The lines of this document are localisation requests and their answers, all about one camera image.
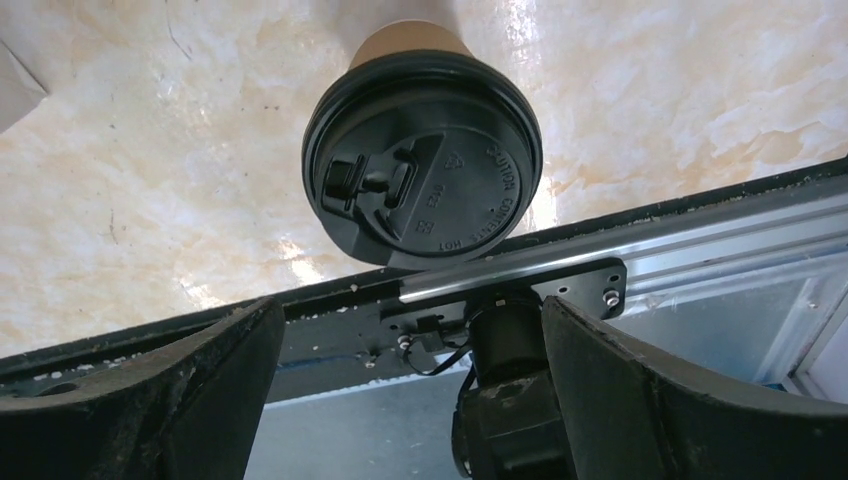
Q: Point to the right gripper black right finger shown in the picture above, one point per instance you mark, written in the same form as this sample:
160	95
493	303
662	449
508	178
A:
634	411

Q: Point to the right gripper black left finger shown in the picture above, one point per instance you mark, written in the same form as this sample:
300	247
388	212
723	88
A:
186	410

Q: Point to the black cup lid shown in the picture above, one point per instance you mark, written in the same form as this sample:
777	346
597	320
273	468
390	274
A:
421	159

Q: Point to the beige paper bag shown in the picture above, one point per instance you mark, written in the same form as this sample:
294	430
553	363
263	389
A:
20	91

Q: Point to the brown paper coffee cup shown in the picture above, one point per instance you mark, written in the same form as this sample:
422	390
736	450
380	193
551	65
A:
408	35

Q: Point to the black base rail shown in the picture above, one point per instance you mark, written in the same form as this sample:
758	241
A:
741	280

